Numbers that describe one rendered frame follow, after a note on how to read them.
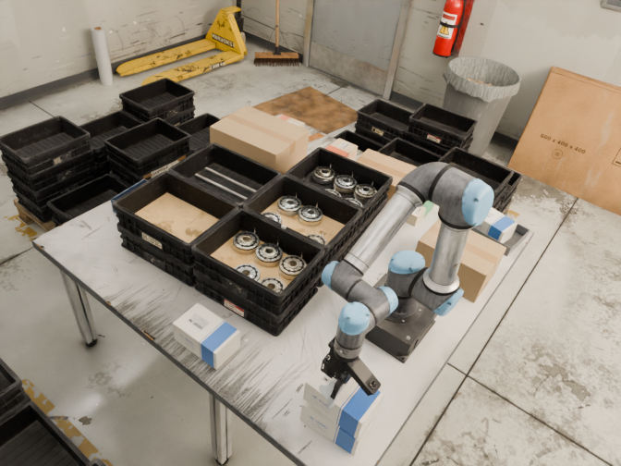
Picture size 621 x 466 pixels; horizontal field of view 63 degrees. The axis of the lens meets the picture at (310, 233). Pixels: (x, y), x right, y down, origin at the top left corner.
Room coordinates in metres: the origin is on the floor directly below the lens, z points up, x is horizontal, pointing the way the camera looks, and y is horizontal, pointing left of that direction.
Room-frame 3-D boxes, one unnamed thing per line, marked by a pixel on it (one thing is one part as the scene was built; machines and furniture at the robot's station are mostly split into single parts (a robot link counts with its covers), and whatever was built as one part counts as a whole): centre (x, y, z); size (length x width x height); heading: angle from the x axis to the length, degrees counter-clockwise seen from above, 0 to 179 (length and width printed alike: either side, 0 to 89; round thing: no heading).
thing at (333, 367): (0.85, -0.13, 1.01); 0.09 x 0.08 x 0.12; 57
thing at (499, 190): (2.64, -0.92, 0.37); 0.40 x 0.30 x 0.45; 57
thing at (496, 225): (1.91, -0.83, 0.75); 0.20 x 0.12 x 0.09; 47
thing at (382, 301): (0.94, -0.19, 1.17); 0.11 x 0.11 x 0.08; 50
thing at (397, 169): (2.09, -0.32, 0.78); 0.30 x 0.22 x 0.16; 65
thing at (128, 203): (1.53, 0.53, 0.87); 0.40 x 0.30 x 0.11; 63
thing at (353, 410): (0.84, -0.16, 0.85); 0.20 x 0.12 x 0.09; 57
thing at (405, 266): (1.28, -0.35, 0.97); 0.13 x 0.12 x 0.14; 50
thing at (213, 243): (1.35, 0.18, 0.87); 0.40 x 0.30 x 0.11; 63
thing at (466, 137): (3.20, -0.80, 0.37); 0.42 x 0.34 x 0.46; 57
